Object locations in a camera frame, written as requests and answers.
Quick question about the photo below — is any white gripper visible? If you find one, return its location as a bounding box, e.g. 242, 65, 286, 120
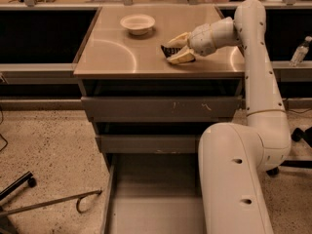
166, 24, 216, 64

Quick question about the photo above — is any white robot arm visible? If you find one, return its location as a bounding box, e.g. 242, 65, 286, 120
167, 0, 292, 234

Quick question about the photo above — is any grey top drawer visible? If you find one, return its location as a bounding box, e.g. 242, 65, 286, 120
81, 79, 242, 123

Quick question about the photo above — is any grey drawer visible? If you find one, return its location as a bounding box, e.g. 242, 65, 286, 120
100, 153, 206, 234
96, 122, 214, 154
81, 79, 242, 123

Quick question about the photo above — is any grey middle drawer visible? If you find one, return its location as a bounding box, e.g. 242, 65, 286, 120
96, 122, 214, 154

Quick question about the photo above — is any grey bottom drawer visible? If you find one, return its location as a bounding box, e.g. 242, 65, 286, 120
100, 153, 206, 234

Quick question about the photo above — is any white paper bowl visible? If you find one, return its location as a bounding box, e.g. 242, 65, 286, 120
120, 14, 155, 36

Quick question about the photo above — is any clear plastic water bottle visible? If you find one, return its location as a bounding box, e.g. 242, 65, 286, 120
290, 36, 312, 66

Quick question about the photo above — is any black office chair base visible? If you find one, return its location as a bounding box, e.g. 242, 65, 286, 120
266, 127, 312, 177

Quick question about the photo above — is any grey metal bar with hook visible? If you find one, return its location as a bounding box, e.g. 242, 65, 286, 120
0, 189, 102, 218

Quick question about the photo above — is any black chair leg with caster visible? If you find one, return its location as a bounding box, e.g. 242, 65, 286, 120
0, 172, 37, 201

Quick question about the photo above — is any black cable on floor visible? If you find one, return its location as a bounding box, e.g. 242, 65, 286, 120
0, 105, 9, 153

